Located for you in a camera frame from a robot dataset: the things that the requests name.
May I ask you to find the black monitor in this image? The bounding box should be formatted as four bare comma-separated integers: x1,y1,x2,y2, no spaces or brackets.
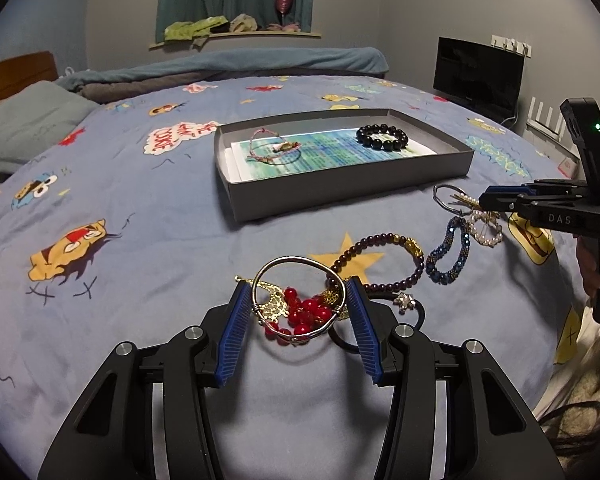
432,36,526,121

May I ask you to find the red bead bracelet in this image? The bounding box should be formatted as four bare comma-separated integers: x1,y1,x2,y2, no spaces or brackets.
264,287,334,345

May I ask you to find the grey folded blanket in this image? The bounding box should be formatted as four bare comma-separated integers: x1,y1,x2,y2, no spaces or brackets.
79,79,153,105

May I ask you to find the gold filigree bracelet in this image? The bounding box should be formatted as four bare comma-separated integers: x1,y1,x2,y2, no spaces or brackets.
234,275,292,322

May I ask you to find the blue bead bracelet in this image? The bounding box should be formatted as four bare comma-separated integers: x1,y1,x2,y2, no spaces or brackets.
424,217,472,286

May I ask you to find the pink string bracelet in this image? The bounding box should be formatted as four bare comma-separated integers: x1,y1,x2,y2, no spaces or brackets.
247,129,304,164

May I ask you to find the green cloth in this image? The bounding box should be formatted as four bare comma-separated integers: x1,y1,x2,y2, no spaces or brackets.
163,16,229,42

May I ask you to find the printed paper sheet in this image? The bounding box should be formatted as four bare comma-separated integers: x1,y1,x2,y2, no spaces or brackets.
226,127,435,182

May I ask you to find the dark purple bead bracelet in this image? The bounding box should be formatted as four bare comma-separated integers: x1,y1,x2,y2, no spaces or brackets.
329,232,426,295

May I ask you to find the white slatted rack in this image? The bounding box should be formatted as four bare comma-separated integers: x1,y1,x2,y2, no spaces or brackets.
524,96,581,163

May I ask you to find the large silver bangle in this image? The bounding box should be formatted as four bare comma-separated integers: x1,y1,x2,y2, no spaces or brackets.
252,256,349,344

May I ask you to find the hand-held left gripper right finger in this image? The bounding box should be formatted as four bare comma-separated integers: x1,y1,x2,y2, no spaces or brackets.
343,278,566,480

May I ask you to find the beige cloth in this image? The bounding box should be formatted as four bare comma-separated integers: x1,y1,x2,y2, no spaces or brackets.
228,13,259,34

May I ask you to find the white wall hook rack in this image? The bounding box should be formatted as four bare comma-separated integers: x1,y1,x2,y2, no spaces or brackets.
490,34,534,58

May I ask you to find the thin silver bangle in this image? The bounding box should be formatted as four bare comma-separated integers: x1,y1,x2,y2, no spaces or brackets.
433,183,469,214

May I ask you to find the cartoon printed blue bedsheet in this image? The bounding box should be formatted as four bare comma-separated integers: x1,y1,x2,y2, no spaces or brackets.
0,75,598,480

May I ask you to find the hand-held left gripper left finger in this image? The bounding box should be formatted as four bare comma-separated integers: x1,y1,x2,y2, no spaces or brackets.
37,281,255,480

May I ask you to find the grey shallow cardboard box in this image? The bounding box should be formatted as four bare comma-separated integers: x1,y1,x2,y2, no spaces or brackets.
213,107,476,224

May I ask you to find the gold hairpin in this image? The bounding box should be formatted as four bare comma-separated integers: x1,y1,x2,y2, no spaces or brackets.
449,192,486,209

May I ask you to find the grey-blue pillow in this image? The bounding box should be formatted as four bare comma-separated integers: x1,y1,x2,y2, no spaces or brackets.
0,80,100,175

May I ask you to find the black bead bracelet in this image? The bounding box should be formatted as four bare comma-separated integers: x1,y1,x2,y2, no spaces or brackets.
356,122,410,154

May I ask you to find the blue folded blanket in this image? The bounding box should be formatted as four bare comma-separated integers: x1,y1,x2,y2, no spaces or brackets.
55,47,390,92

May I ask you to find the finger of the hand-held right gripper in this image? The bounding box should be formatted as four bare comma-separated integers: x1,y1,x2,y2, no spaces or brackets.
485,179,590,200
477,189,527,212

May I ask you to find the wooden headboard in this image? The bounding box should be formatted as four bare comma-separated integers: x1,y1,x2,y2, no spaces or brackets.
0,51,60,109

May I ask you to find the black hair tie with charm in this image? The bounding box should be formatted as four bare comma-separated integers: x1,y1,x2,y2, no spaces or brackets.
327,291,426,357

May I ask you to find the person's right hand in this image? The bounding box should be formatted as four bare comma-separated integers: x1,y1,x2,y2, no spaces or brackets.
577,237,600,307

